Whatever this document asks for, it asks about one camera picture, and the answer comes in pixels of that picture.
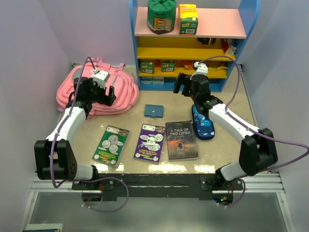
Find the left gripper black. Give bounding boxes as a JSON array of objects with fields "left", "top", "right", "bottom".
[{"left": 87, "top": 78, "right": 116, "bottom": 107}]

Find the pink student backpack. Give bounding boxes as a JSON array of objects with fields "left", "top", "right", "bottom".
[{"left": 56, "top": 58, "right": 139, "bottom": 117}]

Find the teal blue wallet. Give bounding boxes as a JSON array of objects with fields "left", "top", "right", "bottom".
[{"left": 144, "top": 104, "right": 164, "bottom": 118}]

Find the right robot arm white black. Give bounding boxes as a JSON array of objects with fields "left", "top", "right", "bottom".
[{"left": 173, "top": 73, "right": 278, "bottom": 190}]

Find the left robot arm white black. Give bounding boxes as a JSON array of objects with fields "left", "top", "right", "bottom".
[{"left": 34, "top": 74, "right": 116, "bottom": 189}]

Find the orange snack packet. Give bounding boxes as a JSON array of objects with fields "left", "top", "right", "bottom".
[{"left": 180, "top": 60, "right": 194, "bottom": 70}]

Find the green box right lower shelf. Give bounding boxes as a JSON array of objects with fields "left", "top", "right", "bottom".
[{"left": 161, "top": 60, "right": 175, "bottom": 73}]

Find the yellow snack packet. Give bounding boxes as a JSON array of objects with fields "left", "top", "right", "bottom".
[{"left": 206, "top": 63, "right": 227, "bottom": 72}]

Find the green box left lower shelf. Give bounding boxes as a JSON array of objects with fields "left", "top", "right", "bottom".
[{"left": 140, "top": 61, "right": 155, "bottom": 74}]

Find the black object middle shelf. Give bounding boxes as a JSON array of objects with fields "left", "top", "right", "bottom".
[{"left": 197, "top": 38, "right": 216, "bottom": 45}]

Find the green coin book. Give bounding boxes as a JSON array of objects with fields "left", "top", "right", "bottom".
[{"left": 92, "top": 125, "right": 129, "bottom": 167}]

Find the blue dinosaur pencil case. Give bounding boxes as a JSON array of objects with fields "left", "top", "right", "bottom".
[{"left": 192, "top": 104, "right": 215, "bottom": 140}]

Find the red white box on shelf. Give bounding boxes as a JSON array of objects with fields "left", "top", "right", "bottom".
[{"left": 221, "top": 39, "right": 237, "bottom": 55}]

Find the yellow green box top shelf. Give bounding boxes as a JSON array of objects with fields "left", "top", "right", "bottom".
[{"left": 179, "top": 4, "right": 198, "bottom": 35}]

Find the purple coin book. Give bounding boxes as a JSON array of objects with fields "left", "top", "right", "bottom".
[{"left": 134, "top": 124, "right": 166, "bottom": 164}]

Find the blue kids shelf unit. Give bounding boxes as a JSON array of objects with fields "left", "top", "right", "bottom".
[{"left": 130, "top": 0, "right": 260, "bottom": 92}]

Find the Tale of Two Cities book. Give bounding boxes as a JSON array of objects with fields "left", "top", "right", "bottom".
[{"left": 166, "top": 120, "right": 198, "bottom": 161}]

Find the green cylindrical package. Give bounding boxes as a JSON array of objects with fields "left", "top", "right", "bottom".
[{"left": 147, "top": 0, "right": 177, "bottom": 34}]

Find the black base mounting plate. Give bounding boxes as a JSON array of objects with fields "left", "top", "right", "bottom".
[{"left": 72, "top": 174, "right": 243, "bottom": 201}]

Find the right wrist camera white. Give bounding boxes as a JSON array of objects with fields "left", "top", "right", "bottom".
[{"left": 190, "top": 61, "right": 208, "bottom": 80}]

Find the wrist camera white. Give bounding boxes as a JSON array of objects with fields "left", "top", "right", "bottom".
[
  {"left": 91, "top": 68, "right": 110, "bottom": 89},
  {"left": 190, "top": 61, "right": 208, "bottom": 80}
]

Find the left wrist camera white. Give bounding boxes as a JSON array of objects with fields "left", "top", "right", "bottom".
[{"left": 91, "top": 68, "right": 110, "bottom": 89}]

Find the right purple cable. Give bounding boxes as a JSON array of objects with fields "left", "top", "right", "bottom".
[{"left": 199, "top": 55, "right": 309, "bottom": 167}]

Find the aluminium frame rail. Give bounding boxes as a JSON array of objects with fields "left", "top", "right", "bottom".
[{"left": 30, "top": 174, "right": 285, "bottom": 193}]

